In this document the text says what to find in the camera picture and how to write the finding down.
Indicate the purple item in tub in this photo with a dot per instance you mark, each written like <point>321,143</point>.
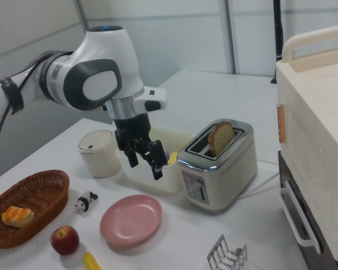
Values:
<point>167,156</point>

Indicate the pink plate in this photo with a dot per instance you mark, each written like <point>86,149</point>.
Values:
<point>131,220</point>

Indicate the cream and chrome toaster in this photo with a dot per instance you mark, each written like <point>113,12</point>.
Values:
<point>228,177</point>

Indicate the panda figurine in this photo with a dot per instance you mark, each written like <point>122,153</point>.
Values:
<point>86,199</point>

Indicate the yellow banana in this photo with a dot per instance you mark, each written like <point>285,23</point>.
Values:
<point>91,263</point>

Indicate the brown toast bread slice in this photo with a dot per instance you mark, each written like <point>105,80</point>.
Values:
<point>221,137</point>

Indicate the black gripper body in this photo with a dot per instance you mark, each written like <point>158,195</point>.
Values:
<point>132,129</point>

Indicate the black pole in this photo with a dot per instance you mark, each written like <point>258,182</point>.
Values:
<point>278,33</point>

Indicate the red apple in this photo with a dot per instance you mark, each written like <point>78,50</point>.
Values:
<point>64,240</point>

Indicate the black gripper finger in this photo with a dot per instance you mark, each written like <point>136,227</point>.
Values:
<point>157,163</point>
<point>131,159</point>

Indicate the brown wicker basket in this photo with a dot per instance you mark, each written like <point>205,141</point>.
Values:
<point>42,191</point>

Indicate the metal toast rack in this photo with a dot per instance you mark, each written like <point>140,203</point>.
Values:
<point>225,257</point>

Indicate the orange glazed pastry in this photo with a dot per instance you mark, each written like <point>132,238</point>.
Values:
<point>17,216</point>

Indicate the white plastic tub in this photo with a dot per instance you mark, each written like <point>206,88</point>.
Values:
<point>169,180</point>

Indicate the cream lidded bin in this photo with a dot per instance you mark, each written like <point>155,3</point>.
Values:
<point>98,157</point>

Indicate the yellow item in tub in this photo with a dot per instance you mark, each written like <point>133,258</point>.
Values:
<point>173,158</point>

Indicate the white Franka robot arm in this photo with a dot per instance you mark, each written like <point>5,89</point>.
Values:
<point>107,50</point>

